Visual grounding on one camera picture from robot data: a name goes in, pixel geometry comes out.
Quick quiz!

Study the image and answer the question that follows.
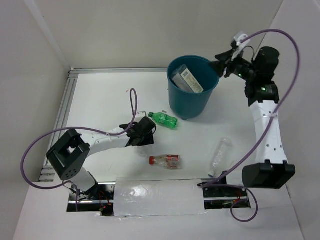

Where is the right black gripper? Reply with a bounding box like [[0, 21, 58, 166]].
[[208, 48, 259, 82]]

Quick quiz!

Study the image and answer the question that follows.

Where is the large labelled clear bottle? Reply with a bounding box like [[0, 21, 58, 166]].
[[171, 64, 204, 94]]

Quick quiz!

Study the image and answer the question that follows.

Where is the red cap clear bottle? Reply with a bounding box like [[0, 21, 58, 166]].
[[149, 154, 181, 170]]

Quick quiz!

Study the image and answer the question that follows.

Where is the clear water bottle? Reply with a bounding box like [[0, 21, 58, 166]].
[[208, 137, 232, 178]]

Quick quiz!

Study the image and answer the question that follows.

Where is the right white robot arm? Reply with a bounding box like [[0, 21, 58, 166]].
[[209, 46, 296, 189]]

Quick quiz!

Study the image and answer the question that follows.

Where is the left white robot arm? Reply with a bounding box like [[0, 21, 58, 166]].
[[46, 117, 157, 200]]

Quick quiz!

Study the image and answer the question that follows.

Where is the teal plastic bin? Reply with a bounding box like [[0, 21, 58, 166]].
[[167, 55, 220, 120]]

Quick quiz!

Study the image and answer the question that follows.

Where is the green plastic bottle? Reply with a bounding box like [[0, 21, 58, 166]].
[[148, 112, 178, 130]]

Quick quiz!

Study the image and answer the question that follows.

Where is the silver foil tape sheet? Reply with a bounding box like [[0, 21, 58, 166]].
[[113, 179, 207, 217]]

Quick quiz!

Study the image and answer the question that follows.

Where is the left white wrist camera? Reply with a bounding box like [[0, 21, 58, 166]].
[[136, 111, 147, 117]]

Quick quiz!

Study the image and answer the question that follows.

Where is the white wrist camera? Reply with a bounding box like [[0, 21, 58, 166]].
[[231, 31, 251, 61], [136, 111, 147, 117]]

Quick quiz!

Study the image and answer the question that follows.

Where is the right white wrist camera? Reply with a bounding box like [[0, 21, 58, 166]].
[[231, 31, 251, 61]]

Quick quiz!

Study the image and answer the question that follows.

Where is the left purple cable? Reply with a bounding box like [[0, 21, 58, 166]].
[[20, 87, 156, 213]]

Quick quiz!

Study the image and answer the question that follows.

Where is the purple cable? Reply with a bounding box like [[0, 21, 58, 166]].
[[20, 87, 156, 213], [198, 29, 300, 223]]

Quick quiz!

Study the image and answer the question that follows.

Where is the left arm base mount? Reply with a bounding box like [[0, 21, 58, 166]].
[[65, 182, 116, 217]]

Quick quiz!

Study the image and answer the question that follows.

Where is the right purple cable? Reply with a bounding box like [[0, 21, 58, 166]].
[[198, 29, 300, 223]]

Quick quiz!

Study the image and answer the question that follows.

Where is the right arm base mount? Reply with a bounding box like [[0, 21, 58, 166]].
[[202, 186, 251, 210]]

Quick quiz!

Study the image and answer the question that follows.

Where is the aluminium frame rail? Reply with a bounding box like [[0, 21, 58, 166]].
[[39, 66, 248, 182]]

